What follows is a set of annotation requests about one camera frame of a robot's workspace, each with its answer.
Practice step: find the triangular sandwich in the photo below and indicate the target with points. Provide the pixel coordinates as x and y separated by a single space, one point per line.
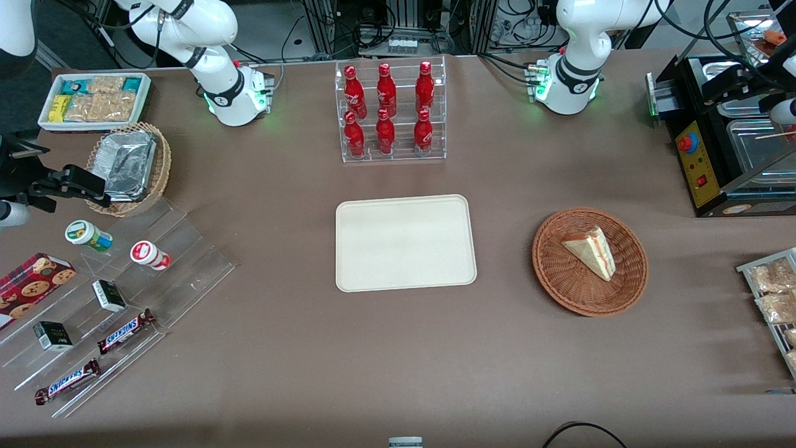
594 252

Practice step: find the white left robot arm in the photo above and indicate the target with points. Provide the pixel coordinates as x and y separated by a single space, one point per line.
581 37

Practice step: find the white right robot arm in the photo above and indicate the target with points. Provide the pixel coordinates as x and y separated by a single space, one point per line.
205 37

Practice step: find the light tan wicker basket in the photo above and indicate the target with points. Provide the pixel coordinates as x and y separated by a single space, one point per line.
160 168

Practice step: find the brown round wicker basket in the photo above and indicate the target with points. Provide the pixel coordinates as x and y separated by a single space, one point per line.
559 280

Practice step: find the cream rectangular serving tray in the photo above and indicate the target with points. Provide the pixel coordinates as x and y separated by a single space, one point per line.
404 242

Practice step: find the thin wooden skewer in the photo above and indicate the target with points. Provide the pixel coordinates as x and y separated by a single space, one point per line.
777 133

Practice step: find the stacked aluminium foil containers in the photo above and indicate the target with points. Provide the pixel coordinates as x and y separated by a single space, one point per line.
127 165

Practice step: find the green lid yogurt cup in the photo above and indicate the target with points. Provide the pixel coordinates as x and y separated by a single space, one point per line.
84 233

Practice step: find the orange sausage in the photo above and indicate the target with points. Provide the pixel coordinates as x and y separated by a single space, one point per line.
775 37

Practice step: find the red tartan cookie box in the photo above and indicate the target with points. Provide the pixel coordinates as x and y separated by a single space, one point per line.
34 286

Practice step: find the clear cracker bag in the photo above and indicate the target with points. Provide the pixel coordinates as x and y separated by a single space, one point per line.
106 84
115 106
79 107

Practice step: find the yellow snack packet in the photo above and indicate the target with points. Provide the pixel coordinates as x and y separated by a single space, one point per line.
58 109

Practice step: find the red lid yogurt cup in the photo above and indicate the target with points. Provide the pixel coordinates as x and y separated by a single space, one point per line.
148 254

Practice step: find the black food warmer machine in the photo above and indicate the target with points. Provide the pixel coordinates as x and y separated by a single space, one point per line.
699 168

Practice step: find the teal snack packet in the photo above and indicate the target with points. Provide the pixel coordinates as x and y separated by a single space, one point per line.
71 86
132 84

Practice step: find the white rectangular snack bin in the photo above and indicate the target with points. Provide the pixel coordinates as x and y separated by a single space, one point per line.
144 102

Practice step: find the small black carton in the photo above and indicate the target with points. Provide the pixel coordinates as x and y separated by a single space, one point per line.
109 295
53 336

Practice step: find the clear acrylic stepped display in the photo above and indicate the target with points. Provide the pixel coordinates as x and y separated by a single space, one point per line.
186 267

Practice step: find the snickers chocolate bar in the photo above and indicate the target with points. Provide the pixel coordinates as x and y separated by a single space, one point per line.
67 381
124 331

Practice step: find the clear bag of pastries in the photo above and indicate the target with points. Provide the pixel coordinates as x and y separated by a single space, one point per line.
791 359
777 308
790 337
774 277

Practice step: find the red cola bottle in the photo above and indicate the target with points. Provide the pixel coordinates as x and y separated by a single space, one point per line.
385 134
425 87
353 93
423 134
354 137
386 90

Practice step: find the clear acrylic bottle rack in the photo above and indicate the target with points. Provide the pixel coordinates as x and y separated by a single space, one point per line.
401 149

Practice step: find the white power strip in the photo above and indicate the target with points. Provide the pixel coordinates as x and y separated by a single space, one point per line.
402 45

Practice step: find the small grey device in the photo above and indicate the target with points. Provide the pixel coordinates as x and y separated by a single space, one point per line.
405 442

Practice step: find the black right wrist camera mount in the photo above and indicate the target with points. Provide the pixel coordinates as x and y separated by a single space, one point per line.
15 168

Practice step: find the aluminium frame post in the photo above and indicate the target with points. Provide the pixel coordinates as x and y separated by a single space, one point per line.
320 28
484 25

